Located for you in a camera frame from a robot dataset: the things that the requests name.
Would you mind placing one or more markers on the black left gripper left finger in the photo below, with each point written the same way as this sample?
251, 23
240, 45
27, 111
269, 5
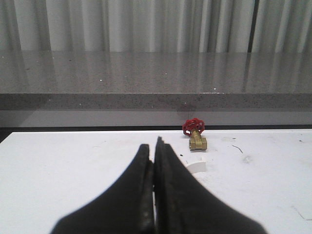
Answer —
126, 207

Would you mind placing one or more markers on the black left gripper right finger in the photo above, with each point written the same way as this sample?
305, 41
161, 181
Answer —
184, 206

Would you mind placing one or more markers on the white half pipe clamp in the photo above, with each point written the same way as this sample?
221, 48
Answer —
197, 166

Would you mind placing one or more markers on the brass valve red handwheel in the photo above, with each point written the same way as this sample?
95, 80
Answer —
193, 128

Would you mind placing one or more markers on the grey stone counter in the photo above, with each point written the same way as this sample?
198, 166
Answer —
64, 80

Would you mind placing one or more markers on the white pleated curtain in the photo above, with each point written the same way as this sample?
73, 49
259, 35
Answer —
157, 25

